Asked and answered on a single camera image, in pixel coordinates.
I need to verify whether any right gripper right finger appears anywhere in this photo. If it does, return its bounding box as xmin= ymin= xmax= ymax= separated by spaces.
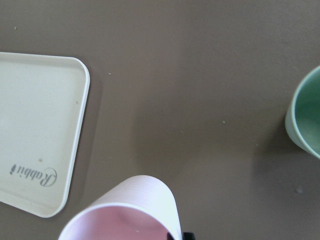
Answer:
xmin=183 ymin=232 xmax=195 ymax=240

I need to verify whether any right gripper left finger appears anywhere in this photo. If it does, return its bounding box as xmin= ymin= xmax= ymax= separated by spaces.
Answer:
xmin=167 ymin=232 xmax=173 ymax=240

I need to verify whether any pink cup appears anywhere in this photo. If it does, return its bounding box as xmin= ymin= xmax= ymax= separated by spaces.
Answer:
xmin=58 ymin=175 xmax=183 ymax=240

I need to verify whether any cream rabbit print tray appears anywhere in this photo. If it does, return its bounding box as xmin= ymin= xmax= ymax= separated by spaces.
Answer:
xmin=0 ymin=52 xmax=90 ymax=218

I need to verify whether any green cup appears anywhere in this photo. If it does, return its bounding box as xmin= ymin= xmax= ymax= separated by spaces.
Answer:
xmin=285 ymin=66 xmax=320 ymax=158

